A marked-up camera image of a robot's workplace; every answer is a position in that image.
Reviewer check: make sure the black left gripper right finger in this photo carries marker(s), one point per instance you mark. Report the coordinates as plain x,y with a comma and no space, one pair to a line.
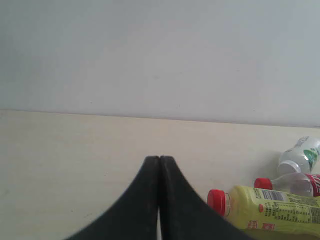
183,214

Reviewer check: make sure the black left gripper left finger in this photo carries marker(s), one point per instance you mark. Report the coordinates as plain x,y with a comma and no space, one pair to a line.
134,215

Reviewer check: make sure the yellow drink bottle red cap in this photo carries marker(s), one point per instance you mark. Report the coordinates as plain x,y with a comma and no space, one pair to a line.
270,210

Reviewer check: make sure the clear cola bottle red label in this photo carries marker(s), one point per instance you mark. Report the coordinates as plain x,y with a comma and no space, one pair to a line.
297,183

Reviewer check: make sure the clear bottle green white label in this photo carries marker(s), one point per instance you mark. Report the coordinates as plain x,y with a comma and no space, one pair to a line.
301,158

